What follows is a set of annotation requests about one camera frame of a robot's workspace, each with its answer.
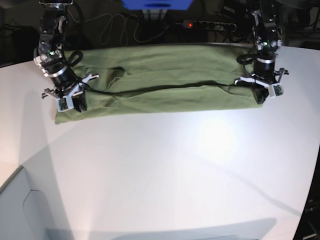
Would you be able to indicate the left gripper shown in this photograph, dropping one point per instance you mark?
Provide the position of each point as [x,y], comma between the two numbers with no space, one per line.
[261,72]

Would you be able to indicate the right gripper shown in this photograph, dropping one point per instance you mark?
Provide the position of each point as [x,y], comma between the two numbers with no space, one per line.
[64,80]

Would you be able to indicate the green T-shirt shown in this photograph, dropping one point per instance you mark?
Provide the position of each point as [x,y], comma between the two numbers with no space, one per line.
[163,78]

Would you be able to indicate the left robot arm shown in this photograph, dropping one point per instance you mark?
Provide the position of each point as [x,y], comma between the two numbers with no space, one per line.
[266,33]

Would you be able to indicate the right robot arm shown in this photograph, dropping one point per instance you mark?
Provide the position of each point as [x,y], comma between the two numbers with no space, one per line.
[49,56]

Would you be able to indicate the black power strip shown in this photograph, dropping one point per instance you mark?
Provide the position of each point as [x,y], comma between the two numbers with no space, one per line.
[209,25]

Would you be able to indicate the blue box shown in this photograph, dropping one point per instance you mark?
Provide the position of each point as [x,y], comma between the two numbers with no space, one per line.
[157,4]

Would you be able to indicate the white table-side panel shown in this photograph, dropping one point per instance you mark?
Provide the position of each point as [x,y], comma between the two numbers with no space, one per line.
[25,213]

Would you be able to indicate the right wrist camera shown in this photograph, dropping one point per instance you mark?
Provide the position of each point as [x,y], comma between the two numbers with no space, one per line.
[64,103]

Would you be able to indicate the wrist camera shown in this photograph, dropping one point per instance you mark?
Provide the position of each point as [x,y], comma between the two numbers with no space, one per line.
[275,90]
[64,103]

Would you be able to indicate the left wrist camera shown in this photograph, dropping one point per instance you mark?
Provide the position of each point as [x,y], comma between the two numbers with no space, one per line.
[275,90]

